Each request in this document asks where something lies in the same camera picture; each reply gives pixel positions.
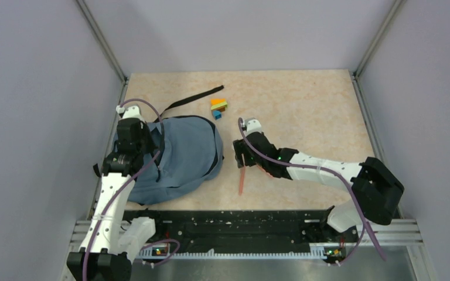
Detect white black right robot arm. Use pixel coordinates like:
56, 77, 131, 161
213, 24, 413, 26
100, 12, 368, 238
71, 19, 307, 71
233, 132, 404, 241

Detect orange pen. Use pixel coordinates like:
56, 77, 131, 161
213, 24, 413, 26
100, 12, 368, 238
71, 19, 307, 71
238, 166, 246, 196

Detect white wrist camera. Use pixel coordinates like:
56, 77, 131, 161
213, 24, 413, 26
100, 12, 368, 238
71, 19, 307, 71
243, 118, 263, 136
115, 105, 145, 122

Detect orange pen slanted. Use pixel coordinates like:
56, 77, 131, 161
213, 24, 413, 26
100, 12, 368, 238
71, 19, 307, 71
256, 165, 274, 178

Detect colourful sticky note stack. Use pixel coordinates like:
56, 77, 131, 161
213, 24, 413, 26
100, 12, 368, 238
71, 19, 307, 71
210, 99, 228, 120

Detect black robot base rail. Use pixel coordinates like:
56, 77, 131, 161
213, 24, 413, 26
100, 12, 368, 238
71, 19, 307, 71
123, 210, 358, 254

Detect blue grey student backpack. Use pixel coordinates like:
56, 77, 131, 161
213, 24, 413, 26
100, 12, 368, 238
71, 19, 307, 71
93, 85, 225, 206

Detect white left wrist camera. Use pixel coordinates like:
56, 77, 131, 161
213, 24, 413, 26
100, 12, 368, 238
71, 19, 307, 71
115, 105, 145, 122

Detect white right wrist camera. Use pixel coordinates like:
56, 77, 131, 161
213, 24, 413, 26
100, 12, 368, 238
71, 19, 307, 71
243, 118, 263, 136

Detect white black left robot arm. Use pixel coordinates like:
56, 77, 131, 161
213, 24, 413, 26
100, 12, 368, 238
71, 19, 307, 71
66, 117, 165, 280

